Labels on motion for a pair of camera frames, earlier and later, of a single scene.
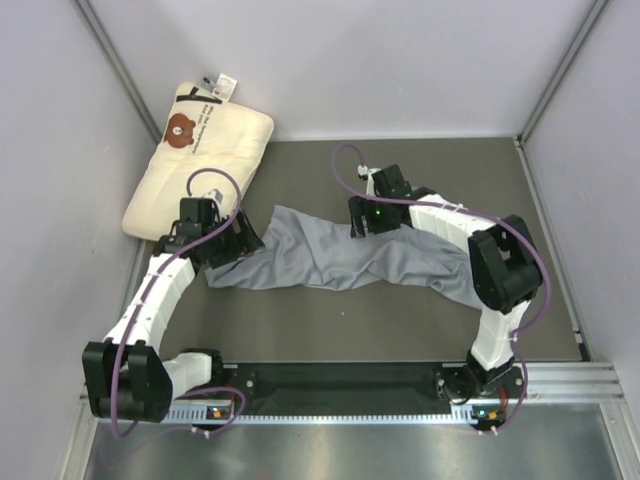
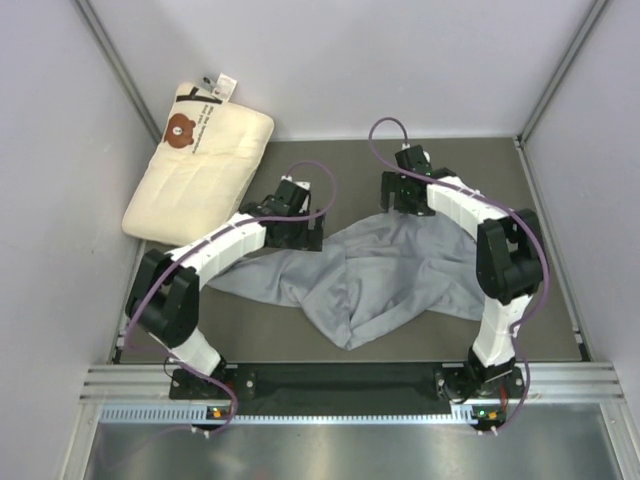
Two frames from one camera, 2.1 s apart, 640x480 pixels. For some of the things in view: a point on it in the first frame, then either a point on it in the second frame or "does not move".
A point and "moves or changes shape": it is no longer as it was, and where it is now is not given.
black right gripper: (360, 206) to (392, 182)
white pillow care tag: (222, 88) does not move
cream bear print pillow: (198, 133) does not move
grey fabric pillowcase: (308, 249) moves or changes shape
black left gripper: (242, 242) to (308, 240)
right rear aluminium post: (595, 10) does not move
